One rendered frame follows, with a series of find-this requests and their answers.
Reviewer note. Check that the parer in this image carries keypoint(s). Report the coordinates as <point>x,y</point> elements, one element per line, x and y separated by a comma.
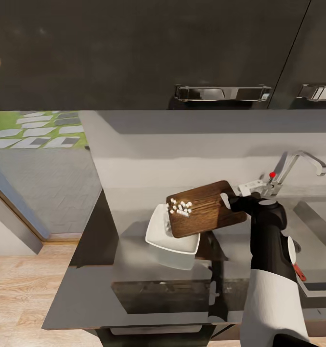
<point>299,272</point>

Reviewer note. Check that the bowl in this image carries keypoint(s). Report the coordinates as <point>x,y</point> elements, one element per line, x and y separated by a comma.
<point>158,235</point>

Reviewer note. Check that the cabinet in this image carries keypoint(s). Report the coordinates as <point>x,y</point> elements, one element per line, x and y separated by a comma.
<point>62,55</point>

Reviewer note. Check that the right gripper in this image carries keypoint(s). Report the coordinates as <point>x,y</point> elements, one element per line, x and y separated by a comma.
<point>239,203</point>

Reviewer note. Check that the drop in sink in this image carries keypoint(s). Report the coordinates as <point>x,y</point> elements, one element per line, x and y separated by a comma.
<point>306,225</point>

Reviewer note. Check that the cutting board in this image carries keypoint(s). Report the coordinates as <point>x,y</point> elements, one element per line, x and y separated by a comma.
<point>207,210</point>

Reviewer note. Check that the fixed window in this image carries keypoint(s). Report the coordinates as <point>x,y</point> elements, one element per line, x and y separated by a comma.
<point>48,177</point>

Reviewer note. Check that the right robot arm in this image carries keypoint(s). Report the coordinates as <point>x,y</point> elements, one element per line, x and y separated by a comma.
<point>272,314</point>

